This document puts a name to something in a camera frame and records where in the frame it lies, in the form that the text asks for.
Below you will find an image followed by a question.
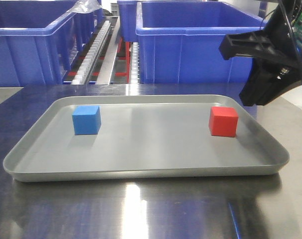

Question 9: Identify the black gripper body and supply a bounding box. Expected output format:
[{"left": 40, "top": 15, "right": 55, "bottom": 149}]
[{"left": 219, "top": 0, "right": 302, "bottom": 86}]

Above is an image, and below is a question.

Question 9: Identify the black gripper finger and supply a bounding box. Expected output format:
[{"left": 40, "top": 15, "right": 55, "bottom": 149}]
[{"left": 239, "top": 59, "right": 291, "bottom": 106}]

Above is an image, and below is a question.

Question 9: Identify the red cube block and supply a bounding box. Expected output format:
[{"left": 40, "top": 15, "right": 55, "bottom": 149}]
[{"left": 209, "top": 106, "right": 239, "bottom": 137}]

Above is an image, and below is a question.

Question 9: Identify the blue cube block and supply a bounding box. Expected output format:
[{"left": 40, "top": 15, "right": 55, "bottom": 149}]
[{"left": 72, "top": 105, "right": 101, "bottom": 135}]

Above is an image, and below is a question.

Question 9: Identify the blue bin front right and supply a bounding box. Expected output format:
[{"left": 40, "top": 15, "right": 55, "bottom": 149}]
[{"left": 136, "top": 1, "right": 263, "bottom": 84}]

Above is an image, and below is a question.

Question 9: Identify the blue bin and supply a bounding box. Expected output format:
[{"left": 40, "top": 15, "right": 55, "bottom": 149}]
[
  {"left": 136, "top": 1, "right": 263, "bottom": 84},
  {"left": 0, "top": 0, "right": 95, "bottom": 87},
  {"left": 118, "top": 0, "right": 207, "bottom": 45}
]

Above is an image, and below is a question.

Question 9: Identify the grey metal tray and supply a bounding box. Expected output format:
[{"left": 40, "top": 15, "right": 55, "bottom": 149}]
[{"left": 3, "top": 95, "right": 290, "bottom": 182}]

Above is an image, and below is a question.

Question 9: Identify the blue bin rear centre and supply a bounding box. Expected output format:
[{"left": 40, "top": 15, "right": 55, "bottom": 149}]
[{"left": 118, "top": 0, "right": 207, "bottom": 45}]

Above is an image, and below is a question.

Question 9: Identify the clear plastic bag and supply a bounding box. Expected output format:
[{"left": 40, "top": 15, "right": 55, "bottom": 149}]
[{"left": 68, "top": 0, "right": 102, "bottom": 14}]

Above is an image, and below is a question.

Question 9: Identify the blue bin front left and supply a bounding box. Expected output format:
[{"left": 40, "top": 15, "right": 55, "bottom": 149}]
[{"left": 0, "top": 0, "right": 95, "bottom": 87}]

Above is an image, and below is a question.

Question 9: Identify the black cable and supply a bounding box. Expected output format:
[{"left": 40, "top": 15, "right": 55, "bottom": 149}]
[{"left": 278, "top": 0, "right": 302, "bottom": 130}]

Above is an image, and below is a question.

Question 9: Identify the red shelf frame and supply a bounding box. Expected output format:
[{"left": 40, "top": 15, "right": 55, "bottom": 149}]
[{"left": 63, "top": 41, "right": 127, "bottom": 85}]

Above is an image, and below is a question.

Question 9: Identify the white roller conveyor rail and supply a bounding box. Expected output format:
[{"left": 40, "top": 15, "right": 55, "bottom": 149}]
[{"left": 71, "top": 20, "right": 111, "bottom": 85}]

